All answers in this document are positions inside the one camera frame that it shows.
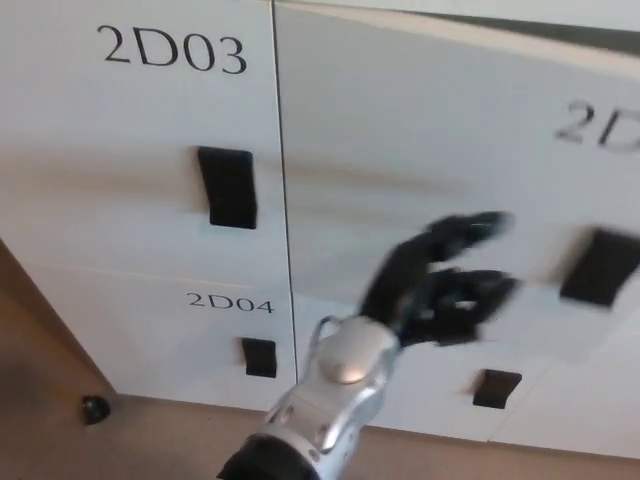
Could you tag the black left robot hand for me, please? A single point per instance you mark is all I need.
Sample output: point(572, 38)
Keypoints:
point(430, 300)

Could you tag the white locker door with lock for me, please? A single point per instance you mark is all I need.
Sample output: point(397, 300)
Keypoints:
point(400, 125)

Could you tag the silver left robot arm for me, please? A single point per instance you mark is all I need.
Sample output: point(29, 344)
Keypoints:
point(330, 390)

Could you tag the white locker door 2D08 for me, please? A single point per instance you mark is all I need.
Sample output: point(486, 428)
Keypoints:
point(430, 395)

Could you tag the white unmarked locker door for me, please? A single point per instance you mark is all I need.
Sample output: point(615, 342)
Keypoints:
point(590, 410)

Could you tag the black round door stop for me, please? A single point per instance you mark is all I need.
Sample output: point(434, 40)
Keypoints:
point(96, 410)

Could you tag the white locker door 2D03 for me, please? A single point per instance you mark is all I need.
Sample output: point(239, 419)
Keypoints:
point(75, 150)

